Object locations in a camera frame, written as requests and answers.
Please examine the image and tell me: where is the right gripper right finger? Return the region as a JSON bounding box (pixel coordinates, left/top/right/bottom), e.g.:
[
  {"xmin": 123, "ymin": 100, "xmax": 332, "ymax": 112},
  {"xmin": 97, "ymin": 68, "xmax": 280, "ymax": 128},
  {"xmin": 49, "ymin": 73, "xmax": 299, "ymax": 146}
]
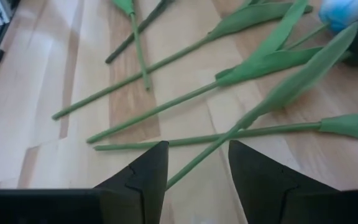
[{"xmin": 227, "ymin": 139, "xmax": 358, "ymax": 224}]

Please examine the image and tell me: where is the purple artificial flower bunch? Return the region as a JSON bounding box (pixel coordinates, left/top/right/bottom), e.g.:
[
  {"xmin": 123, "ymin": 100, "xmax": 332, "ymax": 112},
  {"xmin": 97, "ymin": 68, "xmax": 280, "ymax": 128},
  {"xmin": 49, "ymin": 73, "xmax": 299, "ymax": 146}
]
[{"xmin": 104, "ymin": 0, "xmax": 176, "ymax": 65}]

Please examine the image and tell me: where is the pink artificial tulip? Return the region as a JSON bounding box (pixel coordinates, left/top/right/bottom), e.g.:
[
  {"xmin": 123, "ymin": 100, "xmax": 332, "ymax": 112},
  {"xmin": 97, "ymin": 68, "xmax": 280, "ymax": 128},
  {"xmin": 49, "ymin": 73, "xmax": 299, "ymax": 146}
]
[{"xmin": 110, "ymin": 0, "xmax": 152, "ymax": 91}]

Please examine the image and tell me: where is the red artificial tulip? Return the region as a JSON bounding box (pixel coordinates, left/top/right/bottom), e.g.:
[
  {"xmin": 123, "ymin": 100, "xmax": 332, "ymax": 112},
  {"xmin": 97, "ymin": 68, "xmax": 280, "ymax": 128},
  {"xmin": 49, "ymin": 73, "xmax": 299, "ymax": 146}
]
[{"xmin": 93, "ymin": 108, "xmax": 358, "ymax": 152}]

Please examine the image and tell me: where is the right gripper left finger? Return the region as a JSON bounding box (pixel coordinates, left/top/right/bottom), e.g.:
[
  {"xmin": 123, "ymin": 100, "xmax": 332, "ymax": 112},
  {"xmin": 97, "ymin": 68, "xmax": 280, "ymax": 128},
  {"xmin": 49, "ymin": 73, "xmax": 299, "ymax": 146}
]
[{"xmin": 0, "ymin": 140, "xmax": 170, "ymax": 224}]

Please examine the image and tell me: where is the black artificial tulip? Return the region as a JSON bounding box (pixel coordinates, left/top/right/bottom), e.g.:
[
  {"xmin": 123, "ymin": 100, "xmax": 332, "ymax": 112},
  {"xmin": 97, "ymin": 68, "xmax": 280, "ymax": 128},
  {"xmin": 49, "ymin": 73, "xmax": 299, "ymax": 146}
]
[{"xmin": 165, "ymin": 11, "xmax": 358, "ymax": 190}]

